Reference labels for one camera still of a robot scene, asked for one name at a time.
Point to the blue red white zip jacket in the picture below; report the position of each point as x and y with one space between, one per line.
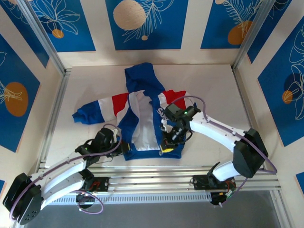
142 114

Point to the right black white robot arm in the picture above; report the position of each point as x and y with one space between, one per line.
218 128

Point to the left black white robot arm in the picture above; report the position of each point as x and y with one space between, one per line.
59 175

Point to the blue panel with beige circle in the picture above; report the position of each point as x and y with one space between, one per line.
166 28

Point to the blue panel with leaf outline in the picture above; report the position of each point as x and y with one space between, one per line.
273 95

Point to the blue panel with orange fruit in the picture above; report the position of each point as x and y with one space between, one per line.
218 23

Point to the blue panel with white flower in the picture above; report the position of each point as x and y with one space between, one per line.
71 35

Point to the blue panel with orange oval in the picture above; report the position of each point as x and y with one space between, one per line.
14 71

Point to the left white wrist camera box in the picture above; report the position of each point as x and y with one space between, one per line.
115 134

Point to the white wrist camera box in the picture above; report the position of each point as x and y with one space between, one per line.
166 125
115 134

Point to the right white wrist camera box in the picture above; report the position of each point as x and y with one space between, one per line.
166 125

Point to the aluminium extrusion base frame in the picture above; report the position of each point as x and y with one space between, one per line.
152 175

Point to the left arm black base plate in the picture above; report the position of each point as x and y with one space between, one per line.
99 184

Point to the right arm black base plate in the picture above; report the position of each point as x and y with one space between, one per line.
202 182

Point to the aluminium table edge rail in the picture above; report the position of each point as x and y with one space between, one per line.
242 95
60 95

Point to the small blue wall panel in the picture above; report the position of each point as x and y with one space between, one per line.
2 186
300 185

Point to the aluminium corner post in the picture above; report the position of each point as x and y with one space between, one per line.
42 38
259 31

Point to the blue floral wall panel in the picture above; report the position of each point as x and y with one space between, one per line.
23 35
273 26

